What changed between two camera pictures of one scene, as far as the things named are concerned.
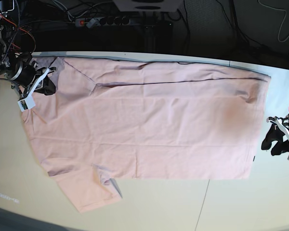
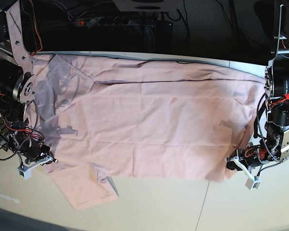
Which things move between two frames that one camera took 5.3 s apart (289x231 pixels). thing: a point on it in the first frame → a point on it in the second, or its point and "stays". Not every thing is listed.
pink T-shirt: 111,120 stays
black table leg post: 150,38 stays
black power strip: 93,22 stays
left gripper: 27,73 → 33,151
